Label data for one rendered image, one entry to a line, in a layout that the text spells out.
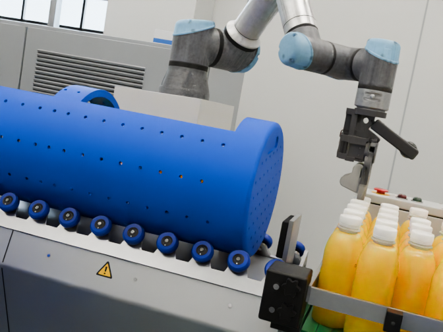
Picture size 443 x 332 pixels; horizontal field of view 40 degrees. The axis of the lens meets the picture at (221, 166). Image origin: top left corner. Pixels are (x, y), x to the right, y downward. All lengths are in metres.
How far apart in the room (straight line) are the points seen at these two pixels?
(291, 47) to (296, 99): 2.74
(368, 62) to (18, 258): 0.85
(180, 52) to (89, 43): 1.50
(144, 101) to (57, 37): 1.69
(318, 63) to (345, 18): 2.70
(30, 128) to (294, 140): 2.92
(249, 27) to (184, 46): 0.19
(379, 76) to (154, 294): 0.65
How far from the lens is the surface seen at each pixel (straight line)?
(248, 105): 4.14
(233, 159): 1.13
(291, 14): 1.39
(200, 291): 1.19
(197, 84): 1.73
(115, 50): 3.12
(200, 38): 1.75
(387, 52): 1.35
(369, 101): 1.34
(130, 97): 1.70
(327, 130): 4.00
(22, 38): 3.46
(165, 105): 1.65
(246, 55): 1.81
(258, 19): 1.75
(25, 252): 1.35
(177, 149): 1.16
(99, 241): 1.28
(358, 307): 1.05
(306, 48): 1.32
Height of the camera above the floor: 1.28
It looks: 7 degrees down
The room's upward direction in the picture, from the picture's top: 10 degrees clockwise
